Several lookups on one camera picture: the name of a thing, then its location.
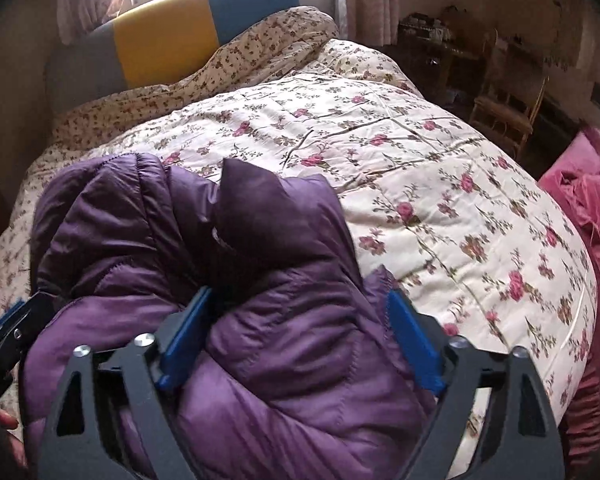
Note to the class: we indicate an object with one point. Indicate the purple quilted down jacket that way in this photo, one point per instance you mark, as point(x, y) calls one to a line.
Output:
point(300, 376)

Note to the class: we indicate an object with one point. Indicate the pink curtain right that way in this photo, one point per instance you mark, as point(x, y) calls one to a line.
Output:
point(370, 0)

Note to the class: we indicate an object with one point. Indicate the cluttered wooden side table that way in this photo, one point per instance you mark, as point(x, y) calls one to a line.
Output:
point(447, 56)

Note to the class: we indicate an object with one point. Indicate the rattan chair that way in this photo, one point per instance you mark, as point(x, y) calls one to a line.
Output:
point(505, 111)

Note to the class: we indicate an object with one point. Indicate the grey yellow teal headboard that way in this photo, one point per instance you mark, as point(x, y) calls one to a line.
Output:
point(159, 42)

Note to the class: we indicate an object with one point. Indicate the person's left hand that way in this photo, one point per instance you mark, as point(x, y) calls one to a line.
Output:
point(9, 423)

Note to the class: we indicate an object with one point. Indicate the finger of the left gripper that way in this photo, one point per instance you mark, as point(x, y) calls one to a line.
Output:
point(12, 313)

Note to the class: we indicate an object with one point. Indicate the small-floral pillow bedding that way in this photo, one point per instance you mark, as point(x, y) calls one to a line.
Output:
point(267, 50)

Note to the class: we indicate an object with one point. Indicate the floral cream bed quilt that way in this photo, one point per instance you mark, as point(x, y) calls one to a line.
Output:
point(466, 233)

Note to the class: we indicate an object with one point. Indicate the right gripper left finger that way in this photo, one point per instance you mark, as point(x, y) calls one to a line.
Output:
point(82, 437)

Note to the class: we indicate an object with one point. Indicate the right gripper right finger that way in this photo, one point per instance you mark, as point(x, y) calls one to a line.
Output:
point(519, 437)

